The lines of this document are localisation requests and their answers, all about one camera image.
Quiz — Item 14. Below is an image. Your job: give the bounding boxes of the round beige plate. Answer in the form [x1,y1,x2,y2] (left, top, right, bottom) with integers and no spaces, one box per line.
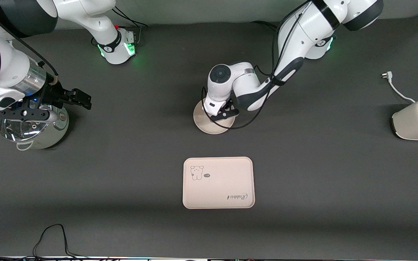
[193,100,235,134]

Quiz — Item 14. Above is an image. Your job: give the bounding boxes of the beige rectangular rabbit tray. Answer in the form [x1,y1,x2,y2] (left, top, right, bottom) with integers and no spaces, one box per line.
[183,157,255,210]

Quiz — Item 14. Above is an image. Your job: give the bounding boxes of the glass pot lid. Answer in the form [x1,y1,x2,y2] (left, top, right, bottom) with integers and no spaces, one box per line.
[0,118,52,142]

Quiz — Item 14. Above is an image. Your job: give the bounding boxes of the cream white toaster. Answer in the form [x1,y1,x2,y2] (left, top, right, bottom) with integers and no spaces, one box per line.
[392,99,418,141]

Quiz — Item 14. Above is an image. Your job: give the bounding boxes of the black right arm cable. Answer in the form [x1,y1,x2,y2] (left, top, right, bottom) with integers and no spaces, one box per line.
[0,0,59,102]

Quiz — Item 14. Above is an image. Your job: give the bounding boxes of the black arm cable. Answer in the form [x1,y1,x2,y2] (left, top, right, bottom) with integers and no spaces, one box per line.
[0,0,59,102]
[201,0,313,130]

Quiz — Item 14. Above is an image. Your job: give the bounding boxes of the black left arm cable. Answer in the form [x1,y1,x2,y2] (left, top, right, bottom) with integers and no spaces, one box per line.
[201,0,313,130]

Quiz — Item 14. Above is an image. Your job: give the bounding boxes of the black right base cables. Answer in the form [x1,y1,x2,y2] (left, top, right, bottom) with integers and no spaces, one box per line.
[91,5,148,46]

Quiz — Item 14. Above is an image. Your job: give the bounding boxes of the black base cables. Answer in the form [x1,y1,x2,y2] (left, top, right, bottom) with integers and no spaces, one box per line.
[91,5,148,46]
[251,21,279,30]

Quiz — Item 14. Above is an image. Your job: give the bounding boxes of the black left base cables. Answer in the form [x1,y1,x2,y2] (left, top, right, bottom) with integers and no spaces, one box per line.
[251,21,279,30]

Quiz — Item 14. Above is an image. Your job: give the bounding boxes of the thin black floor cable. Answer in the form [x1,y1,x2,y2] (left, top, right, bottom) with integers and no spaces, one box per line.
[32,224,86,260]

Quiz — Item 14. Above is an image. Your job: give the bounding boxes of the white toaster power cord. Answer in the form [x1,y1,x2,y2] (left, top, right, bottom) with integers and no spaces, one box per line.
[381,71,417,103]

